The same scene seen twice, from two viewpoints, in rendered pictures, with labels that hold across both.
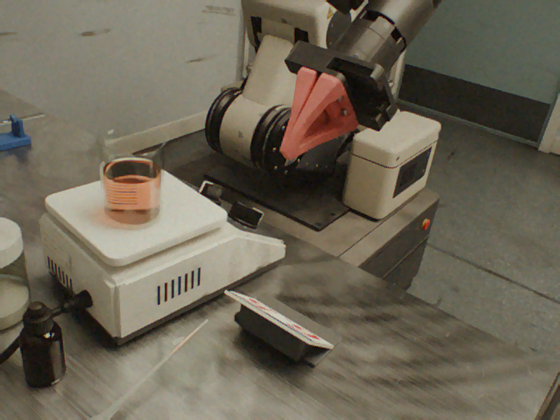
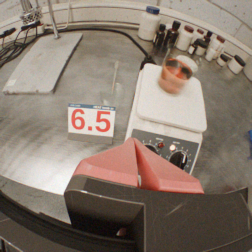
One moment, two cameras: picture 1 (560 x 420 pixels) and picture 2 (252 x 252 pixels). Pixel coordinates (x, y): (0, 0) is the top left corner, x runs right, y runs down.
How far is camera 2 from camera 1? 0.49 m
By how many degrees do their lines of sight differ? 79
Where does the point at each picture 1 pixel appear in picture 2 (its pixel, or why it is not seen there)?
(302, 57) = (227, 210)
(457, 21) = not seen: outside the picture
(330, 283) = not seen: hidden behind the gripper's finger
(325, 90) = (103, 157)
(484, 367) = (18, 158)
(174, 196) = (173, 109)
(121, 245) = (151, 68)
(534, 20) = not seen: outside the picture
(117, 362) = (131, 86)
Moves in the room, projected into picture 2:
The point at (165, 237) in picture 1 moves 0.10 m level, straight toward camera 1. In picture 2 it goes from (144, 80) to (106, 52)
